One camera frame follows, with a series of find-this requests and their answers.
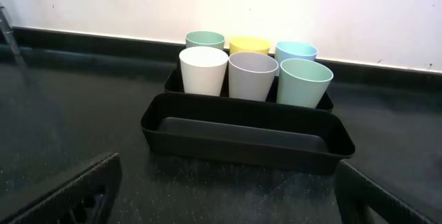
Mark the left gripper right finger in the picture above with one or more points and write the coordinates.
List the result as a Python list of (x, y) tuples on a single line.
[(366, 200)]

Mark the white cup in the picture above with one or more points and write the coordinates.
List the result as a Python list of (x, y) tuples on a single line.
[(203, 72)]

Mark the yellow cup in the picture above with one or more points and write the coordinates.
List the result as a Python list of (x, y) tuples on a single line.
[(248, 46)]

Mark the grey cup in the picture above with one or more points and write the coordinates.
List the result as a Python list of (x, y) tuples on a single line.
[(252, 79)]

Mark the blue cup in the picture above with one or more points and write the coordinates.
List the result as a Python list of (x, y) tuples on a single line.
[(293, 53)]

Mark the green cup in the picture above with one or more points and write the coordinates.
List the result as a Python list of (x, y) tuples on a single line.
[(302, 85), (203, 37)]

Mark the black tray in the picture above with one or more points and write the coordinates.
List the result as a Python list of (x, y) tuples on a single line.
[(241, 155), (171, 84)]

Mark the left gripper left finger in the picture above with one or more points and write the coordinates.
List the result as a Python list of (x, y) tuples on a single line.
[(86, 186)]

